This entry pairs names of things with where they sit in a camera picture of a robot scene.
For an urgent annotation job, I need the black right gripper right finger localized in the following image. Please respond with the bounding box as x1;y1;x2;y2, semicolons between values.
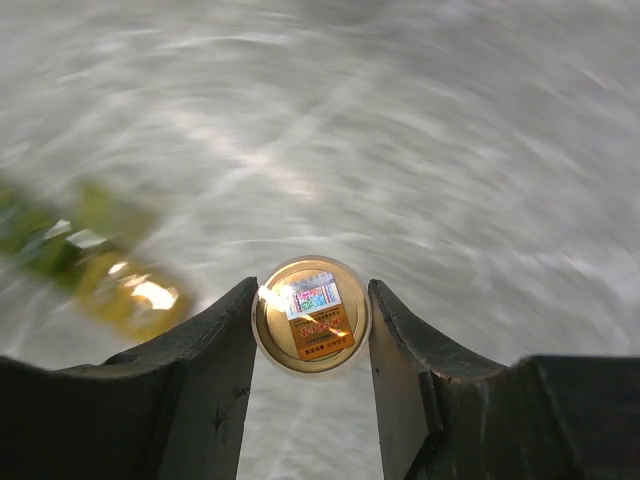
369;280;639;479

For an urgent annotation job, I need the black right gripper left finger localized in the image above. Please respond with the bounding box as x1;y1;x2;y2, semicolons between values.
1;277;257;479

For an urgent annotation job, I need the gold bottle cap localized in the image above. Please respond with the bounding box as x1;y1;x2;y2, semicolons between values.
251;255;372;379

